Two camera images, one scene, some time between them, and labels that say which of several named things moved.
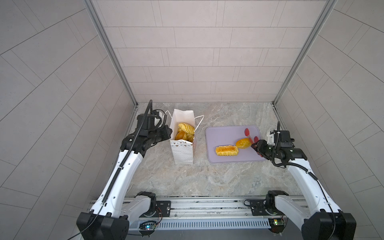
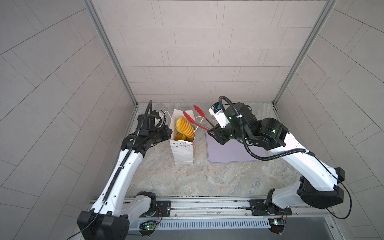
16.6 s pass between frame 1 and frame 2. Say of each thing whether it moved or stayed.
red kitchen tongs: moved
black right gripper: moved
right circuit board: stayed
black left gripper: stayed
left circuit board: stayed
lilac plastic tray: stayed
